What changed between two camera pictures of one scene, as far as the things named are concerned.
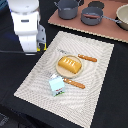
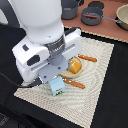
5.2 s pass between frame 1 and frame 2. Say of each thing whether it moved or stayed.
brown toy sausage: stayed
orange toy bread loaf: stayed
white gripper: moved
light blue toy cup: stayed
